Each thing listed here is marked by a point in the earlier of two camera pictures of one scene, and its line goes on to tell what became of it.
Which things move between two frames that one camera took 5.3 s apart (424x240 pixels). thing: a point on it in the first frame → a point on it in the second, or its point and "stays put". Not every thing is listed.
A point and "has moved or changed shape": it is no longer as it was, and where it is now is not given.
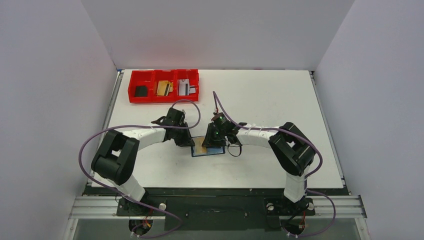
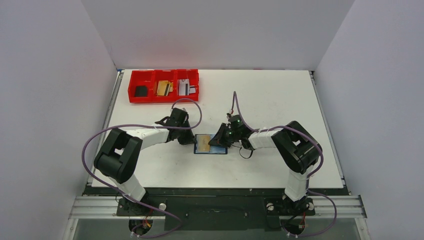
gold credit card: (198, 142) stays put
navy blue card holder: (211, 150) has moved or changed shape
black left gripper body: (180, 132) stays put
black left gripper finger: (182, 141) stays put
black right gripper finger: (217, 141) stays put
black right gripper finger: (210, 139) → (220, 138)
